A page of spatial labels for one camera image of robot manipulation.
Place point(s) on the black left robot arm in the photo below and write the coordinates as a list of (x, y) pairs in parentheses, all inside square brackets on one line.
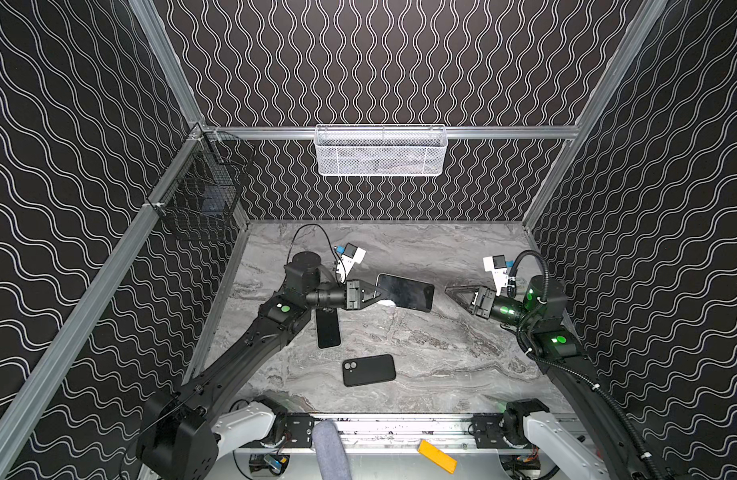
[(182, 436)]

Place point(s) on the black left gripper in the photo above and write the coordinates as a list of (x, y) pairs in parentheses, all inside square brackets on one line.
[(353, 294)]

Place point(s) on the blue phone black screen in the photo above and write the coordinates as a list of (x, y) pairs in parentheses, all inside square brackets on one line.
[(328, 328)]

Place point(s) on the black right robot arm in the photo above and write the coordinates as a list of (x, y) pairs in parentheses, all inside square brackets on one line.
[(536, 321)]

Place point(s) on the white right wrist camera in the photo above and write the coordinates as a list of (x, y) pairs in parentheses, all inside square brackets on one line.
[(500, 268)]

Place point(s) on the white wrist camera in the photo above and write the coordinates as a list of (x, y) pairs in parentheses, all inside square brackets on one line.
[(500, 268), (348, 256)]

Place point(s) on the grey cloth front rail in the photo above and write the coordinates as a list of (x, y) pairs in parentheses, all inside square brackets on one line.
[(330, 453)]

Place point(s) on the yellow plastic piece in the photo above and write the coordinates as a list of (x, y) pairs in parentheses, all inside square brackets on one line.
[(439, 458)]

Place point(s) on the white wire mesh basket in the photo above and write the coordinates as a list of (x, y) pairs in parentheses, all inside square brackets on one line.
[(375, 150)]

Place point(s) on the black wire mesh basket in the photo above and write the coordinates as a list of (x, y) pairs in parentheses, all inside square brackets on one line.
[(201, 205)]

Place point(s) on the black phone case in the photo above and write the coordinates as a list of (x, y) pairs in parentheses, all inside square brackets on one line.
[(368, 370)]

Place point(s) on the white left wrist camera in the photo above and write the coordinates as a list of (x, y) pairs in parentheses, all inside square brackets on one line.
[(348, 256)]

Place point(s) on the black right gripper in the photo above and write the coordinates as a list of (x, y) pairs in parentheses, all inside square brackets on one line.
[(480, 301)]

